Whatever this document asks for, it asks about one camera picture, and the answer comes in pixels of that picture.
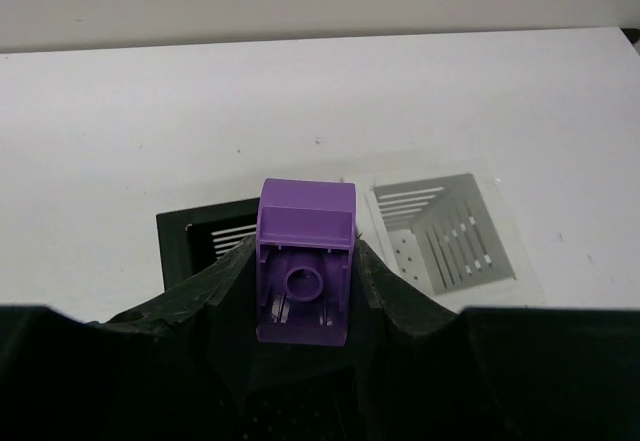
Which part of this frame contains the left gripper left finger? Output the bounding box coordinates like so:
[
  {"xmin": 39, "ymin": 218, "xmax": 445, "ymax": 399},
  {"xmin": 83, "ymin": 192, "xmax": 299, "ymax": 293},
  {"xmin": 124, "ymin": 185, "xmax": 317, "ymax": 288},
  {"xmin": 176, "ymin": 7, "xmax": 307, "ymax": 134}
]
[{"xmin": 1, "ymin": 237, "xmax": 255, "ymax": 440}]

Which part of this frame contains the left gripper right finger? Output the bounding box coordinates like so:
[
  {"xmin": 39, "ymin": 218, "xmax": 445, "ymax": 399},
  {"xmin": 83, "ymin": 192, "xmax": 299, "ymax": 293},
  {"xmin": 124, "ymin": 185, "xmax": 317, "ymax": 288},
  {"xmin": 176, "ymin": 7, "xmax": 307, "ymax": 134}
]
[{"xmin": 352, "ymin": 241, "xmax": 639, "ymax": 440}]

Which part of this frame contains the purple lego brick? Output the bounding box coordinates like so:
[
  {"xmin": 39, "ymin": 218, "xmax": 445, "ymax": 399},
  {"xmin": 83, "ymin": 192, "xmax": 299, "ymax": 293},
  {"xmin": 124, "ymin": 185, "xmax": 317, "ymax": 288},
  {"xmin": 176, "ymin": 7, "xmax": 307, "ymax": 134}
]
[{"xmin": 256, "ymin": 178, "xmax": 356, "ymax": 346}]

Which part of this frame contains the black slotted container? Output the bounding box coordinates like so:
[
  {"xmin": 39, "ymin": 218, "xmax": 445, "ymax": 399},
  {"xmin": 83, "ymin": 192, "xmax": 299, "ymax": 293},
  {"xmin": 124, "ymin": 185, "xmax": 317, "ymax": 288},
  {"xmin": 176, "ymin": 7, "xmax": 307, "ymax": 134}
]
[{"xmin": 156, "ymin": 198, "xmax": 259, "ymax": 290}]

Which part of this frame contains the white slotted container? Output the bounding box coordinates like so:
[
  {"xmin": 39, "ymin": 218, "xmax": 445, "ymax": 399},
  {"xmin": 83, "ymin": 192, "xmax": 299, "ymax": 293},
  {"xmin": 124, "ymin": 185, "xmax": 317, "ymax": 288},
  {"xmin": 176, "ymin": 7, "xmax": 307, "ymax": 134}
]
[{"xmin": 344, "ymin": 160, "xmax": 545, "ymax": 311}]

